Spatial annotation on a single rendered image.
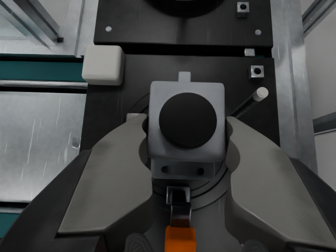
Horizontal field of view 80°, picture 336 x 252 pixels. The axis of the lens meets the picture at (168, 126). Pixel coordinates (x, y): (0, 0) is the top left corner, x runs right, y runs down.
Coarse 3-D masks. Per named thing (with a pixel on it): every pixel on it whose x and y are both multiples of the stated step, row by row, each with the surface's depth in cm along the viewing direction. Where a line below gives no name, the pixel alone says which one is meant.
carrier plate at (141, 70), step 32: (128, 64) 26; (160, 64) 26; (192, 64) 26; (224, 64) 26; (256, 64) 26; (96, 96) 26; (128, 96) 25; (224, 96) 25; (96, 128) 25; (256, 128) 24; (160, 224) 22; (192, 224) 22; (224, 224) 22
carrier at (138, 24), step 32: (128, 0) 28; (160, 0) 27; (192, 0) 26; (224, 0) 28; (256, 0) 28; (96, 32) 27; (128, 32) 27; (160, 32) 27; (192, 32) 27; (224, 32) 27; (256, 32) 27
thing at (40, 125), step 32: (0, 64) 29; (32, 64) 29; (64, 64) 29; (0, 96) 32; (32, 96) 32; (64, 96) 31; (0, 128) 31; (32, 128) 30; (64, 128) 30; (0, 160) 30; (32, 160) 30; (64, 160) 29; (0, 192) 29; (32, 192) 29; (0, 224) 25
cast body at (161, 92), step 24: (168, 96) 12; (192, 96) 10; (216, 96) 12; (168, 120) 10; (192, 120) 10; (216, 120) 10; (168, 144) 11; (192, 144) 10; (216, 144) 11; (168, 168) 14; (192, 168) 14
